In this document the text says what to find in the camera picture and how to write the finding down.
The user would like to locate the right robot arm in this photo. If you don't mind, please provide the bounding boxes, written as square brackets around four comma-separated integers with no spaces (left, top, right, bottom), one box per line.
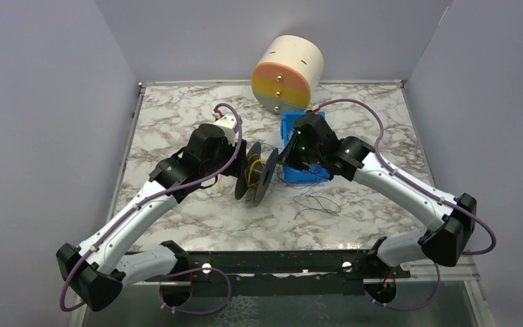
[278,112,477,267]

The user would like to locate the yellow wire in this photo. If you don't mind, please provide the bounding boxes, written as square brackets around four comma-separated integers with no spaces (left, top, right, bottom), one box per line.
[217,155,267,200]

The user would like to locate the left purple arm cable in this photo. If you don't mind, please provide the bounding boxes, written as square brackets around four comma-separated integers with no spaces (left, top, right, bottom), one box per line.
[59,102,244,315]

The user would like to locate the aluminium frame rail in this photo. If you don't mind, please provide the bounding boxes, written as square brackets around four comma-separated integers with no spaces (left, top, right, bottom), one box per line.
[405,250,481,283]

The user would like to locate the blue plastic bin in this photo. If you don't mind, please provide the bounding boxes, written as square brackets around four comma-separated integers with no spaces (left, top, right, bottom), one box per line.
[281,111,330,184]

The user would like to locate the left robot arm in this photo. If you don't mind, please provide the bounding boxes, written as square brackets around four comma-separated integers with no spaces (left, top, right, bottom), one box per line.
[56,119,244,312]

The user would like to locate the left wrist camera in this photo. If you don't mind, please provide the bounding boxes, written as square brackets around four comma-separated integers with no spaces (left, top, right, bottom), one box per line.
[213,113,238,146]

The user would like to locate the cream cylindrical drawer container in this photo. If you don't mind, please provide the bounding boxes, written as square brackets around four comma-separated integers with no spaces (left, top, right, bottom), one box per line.
[251,35,324,114]

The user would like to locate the black cable spool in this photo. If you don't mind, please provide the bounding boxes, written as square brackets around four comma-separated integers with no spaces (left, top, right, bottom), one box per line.
[234,142,279,207]

